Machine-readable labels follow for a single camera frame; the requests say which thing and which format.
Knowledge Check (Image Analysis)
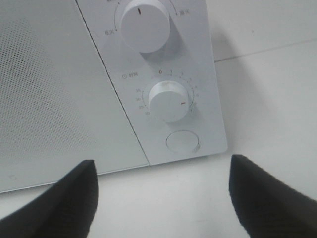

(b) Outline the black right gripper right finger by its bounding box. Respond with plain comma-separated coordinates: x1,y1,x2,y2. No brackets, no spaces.
229,154,317,238

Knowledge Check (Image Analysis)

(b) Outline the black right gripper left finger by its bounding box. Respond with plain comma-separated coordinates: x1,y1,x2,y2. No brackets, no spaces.
0,160,99,238

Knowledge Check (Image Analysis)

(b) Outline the round white door button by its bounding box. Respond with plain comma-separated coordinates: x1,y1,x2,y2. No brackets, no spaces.
166,130,200,153

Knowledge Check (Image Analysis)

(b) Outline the white microwave door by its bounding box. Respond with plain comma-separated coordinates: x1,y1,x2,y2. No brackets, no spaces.
0,0,149,192

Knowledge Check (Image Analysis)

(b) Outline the upper white control knob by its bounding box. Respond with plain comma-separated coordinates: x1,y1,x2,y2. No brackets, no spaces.
119,0,171,53

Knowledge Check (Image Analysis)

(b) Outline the white timer knob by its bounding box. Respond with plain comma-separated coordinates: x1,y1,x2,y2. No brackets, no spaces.
149,80,189,123

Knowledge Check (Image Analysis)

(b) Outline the white microwave oven body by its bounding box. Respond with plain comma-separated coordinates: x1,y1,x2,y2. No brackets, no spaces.
77,0,227,165

